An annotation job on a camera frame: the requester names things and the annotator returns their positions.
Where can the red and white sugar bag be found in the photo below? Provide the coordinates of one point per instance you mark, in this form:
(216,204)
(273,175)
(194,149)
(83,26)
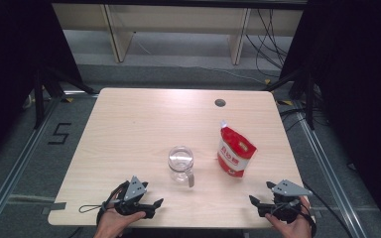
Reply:
(234,153)

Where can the yellow black tape piece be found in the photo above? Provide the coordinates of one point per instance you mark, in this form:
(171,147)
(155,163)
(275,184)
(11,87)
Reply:
(67,99)
(285,102)
(267,81)

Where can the black curtain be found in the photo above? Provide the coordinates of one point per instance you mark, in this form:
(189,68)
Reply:
(360,82)
(10,66)

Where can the grey tape strip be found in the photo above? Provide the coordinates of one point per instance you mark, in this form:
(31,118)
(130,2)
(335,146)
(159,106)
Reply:
(55,207)

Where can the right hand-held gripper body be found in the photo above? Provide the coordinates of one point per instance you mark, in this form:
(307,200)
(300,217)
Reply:
(289,189)

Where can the black metal stand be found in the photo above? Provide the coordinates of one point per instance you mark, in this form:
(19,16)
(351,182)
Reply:
(309,99)
(39,99)

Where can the person's left hand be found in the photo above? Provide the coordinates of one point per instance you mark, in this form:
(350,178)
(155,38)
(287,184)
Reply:
(110,223)

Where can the aluminium floor rail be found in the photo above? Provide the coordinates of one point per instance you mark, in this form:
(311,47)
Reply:
(330,175)
(16,168)

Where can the person's right hand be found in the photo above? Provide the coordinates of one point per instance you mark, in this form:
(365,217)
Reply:
(296,229)

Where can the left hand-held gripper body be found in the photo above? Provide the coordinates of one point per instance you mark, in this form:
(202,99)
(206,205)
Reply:
(135,191)

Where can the grey round table grommet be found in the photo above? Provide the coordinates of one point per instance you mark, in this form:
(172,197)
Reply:
(220,102)

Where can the beige shelf unit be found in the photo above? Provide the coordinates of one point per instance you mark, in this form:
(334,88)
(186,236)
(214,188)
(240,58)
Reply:
(178,16)

